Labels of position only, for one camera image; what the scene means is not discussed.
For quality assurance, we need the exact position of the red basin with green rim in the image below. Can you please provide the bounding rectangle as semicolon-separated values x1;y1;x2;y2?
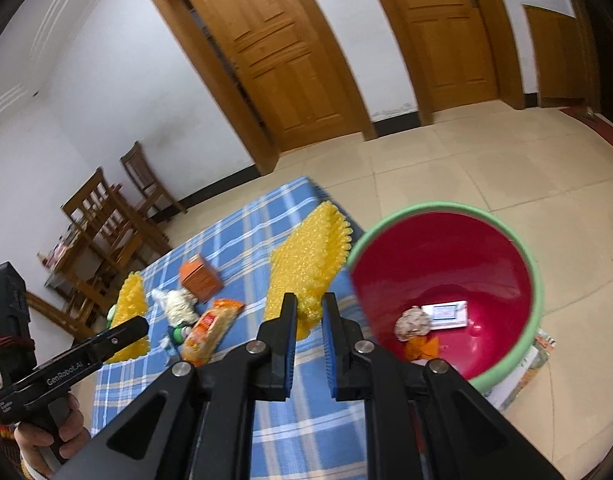
346;202;544;393

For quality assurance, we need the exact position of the right wooden door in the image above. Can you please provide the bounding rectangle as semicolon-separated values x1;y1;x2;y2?
379;0;525;125

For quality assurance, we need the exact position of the small yellow foam net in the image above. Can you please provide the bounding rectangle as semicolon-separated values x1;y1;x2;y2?
107;273;150;364

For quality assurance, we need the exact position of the orange snack bag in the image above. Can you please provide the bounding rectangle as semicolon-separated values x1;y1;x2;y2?
180;298;244;367

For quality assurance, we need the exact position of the red door mat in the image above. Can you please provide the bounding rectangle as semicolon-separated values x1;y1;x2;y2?
561;106;613;147

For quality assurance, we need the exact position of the left wooden door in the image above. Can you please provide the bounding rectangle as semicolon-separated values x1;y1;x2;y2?
151;0;376;174

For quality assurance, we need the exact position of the newspaper under basin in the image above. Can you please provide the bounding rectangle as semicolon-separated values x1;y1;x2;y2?
484;328;557;412

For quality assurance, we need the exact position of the wooden low cabinet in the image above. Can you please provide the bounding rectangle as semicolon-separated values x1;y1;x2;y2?
523;4;587;107

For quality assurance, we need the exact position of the person's left hand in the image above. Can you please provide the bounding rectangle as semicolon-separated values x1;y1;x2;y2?
14;393;92;479

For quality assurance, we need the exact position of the large yellow foam net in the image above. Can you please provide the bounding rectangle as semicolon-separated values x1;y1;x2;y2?
264;200;353;340

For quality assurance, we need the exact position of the wooden chair at table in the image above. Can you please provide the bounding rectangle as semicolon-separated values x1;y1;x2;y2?
61;167;172;272

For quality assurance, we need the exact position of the white card in basin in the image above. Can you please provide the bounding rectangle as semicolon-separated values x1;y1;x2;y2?
421;300;468;330

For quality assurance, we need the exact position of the crumpled brown paper ball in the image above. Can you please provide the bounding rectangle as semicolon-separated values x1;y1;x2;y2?
393;306;432;342

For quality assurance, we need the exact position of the wooden door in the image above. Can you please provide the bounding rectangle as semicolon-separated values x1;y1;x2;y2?
151;0;376;174
379;0;525;125

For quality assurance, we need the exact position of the cream paper ball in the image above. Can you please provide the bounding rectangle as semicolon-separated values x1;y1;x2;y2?
151;288;199;327

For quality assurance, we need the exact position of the orange cardboard box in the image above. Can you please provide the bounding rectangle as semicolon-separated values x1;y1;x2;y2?
178;254;223;302

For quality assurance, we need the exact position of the orange wrapper in basin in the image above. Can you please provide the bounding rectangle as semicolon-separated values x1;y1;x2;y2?
404;336;440;362

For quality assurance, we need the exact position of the wooden chair foreground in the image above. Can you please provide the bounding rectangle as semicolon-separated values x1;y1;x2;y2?
26;292;95;342

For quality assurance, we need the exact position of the wooden chair near wall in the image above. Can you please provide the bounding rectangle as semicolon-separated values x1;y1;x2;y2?
120;141;187;217

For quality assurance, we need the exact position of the blue plaid tablecloth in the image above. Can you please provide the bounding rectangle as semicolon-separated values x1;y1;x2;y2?
89;174;370;480

